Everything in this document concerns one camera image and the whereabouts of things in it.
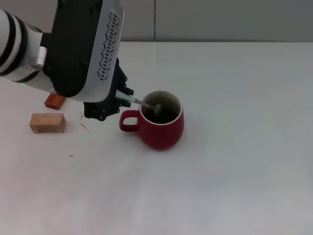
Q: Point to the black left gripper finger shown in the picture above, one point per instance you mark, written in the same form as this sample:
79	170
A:
122	80
102	112

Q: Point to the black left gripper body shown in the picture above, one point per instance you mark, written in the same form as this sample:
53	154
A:
113	94

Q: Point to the dark reddish wooden block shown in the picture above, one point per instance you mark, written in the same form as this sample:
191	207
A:
55	101

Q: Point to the red ceramic mug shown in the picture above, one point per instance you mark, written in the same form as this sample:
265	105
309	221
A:
161	134

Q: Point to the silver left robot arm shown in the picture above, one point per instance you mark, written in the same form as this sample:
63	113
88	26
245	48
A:
22	54

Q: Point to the light wooden block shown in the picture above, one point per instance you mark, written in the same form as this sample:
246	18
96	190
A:
49	122

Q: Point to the grey vented wrist camera box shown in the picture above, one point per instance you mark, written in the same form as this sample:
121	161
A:
78	49

